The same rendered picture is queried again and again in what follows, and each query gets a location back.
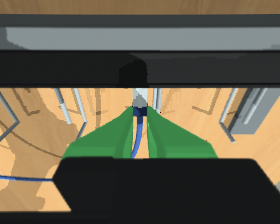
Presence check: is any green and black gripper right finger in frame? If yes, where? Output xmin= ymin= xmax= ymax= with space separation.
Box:
xmin=146 ymin=106 xmax=219 ymax=158

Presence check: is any white cable plug with blue boot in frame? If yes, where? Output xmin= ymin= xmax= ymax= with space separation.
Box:
xmin=132 ymin=88 xmax=148 ymax=117

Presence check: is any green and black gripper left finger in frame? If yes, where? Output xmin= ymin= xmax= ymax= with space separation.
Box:
xmin=61 ymin=106 xmax=134 ymax=160

